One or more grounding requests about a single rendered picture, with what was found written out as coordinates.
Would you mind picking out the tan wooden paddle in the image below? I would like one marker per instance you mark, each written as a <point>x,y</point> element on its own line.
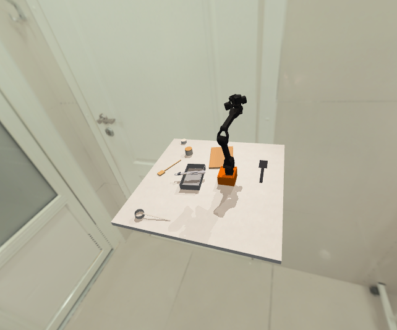
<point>162,172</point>

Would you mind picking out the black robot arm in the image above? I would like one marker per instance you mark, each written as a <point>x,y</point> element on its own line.
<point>235,111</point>

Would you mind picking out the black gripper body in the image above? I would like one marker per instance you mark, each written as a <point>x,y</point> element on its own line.
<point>228,105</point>

